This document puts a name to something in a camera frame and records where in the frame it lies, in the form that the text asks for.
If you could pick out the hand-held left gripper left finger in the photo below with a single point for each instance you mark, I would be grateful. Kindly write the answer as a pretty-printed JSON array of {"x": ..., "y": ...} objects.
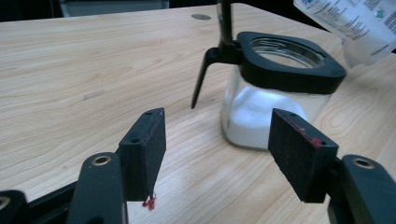
[{"x": 143, "y": 161}]

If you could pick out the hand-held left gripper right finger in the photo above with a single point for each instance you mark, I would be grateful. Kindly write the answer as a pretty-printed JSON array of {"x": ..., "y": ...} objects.
[{"x": 299, "y": 155}]

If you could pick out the glass jar with black lid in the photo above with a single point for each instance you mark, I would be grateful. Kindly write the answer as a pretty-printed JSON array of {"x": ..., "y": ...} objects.
[{"x": 264, "y": 112}]

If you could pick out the white packet with blue label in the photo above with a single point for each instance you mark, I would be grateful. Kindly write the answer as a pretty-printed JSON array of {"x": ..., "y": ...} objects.
[{"x": 361, "y": 31}]

